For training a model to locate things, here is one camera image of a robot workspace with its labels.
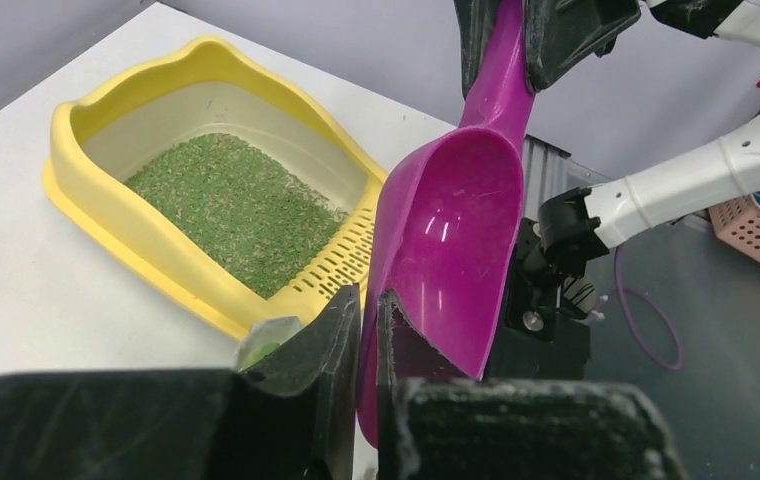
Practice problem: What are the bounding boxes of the green litter granules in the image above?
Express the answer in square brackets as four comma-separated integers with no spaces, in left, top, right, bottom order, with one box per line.
[125,133,348,298]

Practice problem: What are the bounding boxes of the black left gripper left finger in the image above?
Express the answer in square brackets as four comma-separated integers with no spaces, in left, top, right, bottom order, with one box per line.
[0,285,360,479]

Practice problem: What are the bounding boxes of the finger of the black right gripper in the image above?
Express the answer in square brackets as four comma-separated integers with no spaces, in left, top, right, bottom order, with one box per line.
[524,0,640,93]
[453,0,501,98]

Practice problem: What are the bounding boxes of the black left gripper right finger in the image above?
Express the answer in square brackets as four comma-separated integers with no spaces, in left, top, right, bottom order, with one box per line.
[376,290,685,479]

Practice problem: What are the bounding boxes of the green cat litter bag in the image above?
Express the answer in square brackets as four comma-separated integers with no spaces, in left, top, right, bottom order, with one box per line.
[234,316,302,371]

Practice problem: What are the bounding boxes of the yellow litter box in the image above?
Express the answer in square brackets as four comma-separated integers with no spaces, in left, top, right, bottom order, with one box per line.
[42,36,387,339]

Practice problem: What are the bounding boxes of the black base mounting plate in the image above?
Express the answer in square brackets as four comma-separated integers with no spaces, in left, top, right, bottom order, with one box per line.
[482,135,593,382]

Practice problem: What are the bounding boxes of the magenta plastic scoop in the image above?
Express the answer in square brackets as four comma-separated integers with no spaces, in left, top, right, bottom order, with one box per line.
[357,1,534,445]

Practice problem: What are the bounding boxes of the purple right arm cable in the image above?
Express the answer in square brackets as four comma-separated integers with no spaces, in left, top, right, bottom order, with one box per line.
[613,245,685,372]

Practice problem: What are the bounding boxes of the pink perforated basket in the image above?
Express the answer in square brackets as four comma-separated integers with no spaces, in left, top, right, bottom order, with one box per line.
[708,195,760,264]

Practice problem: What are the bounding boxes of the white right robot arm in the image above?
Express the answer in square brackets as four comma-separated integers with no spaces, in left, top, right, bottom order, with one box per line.
[455,1,760,287]

